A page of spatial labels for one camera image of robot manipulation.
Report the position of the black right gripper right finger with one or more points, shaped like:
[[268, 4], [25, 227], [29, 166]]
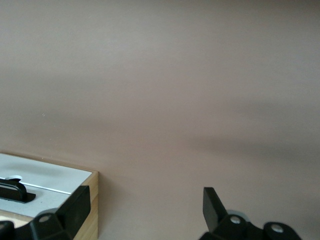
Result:
[[212, 212]]

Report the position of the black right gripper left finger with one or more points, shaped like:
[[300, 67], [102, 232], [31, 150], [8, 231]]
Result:
[[72, 210]]

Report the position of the wooden drawer with white front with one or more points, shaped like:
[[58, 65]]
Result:
[[50, 175]]

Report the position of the light wooden drawer cabinet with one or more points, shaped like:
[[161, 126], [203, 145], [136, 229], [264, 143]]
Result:
[[93, 212]]

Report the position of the brown table cover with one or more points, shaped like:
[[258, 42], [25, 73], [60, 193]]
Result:
[[160, 75]]

